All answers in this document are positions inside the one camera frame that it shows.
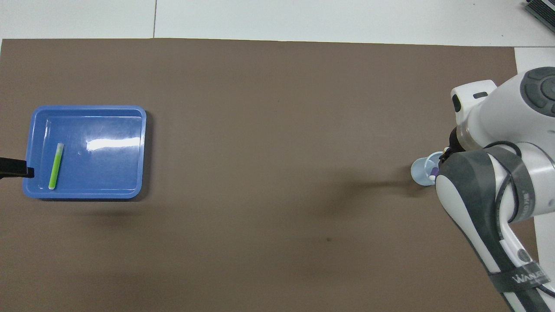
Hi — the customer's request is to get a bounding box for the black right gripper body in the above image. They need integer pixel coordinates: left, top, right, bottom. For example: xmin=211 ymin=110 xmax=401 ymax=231
xmin=448 ymin=127 xmax=464 ymax=154

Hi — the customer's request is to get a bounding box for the green pen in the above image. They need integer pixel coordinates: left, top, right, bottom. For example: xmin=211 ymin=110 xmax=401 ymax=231
xmin=48 ymin=143 xmax=65 ymax=190

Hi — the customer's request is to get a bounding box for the light blue mesh cup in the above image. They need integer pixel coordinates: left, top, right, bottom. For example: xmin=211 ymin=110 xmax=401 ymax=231
xmin=411 ymin=152 xmax=445 ymax=187

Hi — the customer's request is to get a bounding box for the blue plastic tray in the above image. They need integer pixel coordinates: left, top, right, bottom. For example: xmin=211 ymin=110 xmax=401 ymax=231
xmin=23 ymin=105 xmax=147 ymax=199

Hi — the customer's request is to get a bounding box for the grey ribbed device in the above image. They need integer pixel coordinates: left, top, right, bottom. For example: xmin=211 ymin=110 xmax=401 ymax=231
xmin=524 ymin=0 xmax=555 ymax=33

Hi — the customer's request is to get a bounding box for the brown table mat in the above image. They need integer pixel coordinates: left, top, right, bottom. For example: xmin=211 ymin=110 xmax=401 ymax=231
xmin=0 ymin=38 xmax=545 ymax=312

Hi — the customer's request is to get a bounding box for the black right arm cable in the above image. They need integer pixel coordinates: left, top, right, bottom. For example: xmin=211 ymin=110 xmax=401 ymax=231
xmin=482 ymin=141 xmax=525 ymax=224

